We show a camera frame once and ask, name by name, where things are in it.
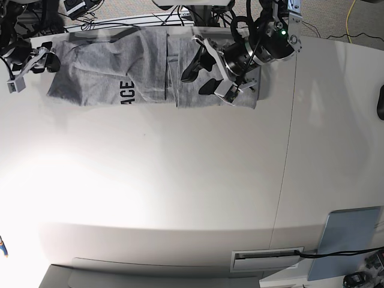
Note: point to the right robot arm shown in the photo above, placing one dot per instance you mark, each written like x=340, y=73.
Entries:
x=21, y=21

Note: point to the white cable slot tray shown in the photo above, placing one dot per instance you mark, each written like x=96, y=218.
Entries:
x=264, y=260

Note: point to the blue grey tablet pad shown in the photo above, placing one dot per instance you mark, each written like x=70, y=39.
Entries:
x=345, y=230

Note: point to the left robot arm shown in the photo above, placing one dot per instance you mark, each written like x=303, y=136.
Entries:
x=273, y=36

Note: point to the central camera mount stand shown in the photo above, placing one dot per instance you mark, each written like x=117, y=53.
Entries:
x=203, y=13

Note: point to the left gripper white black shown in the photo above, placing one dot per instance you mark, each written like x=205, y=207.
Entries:
x=225, y=73

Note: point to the black device bottom right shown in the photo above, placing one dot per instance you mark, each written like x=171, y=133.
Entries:
x=357, y=279

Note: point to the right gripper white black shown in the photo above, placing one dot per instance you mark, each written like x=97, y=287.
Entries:
x=20, y=58

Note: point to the grey T-shirt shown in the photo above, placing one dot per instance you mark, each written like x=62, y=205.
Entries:
x=144, y=66

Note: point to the colourful tool at edge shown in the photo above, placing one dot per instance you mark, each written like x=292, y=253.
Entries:
x=3, y=248

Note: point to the black object right edge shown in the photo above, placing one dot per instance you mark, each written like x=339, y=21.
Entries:
x=380, y=104

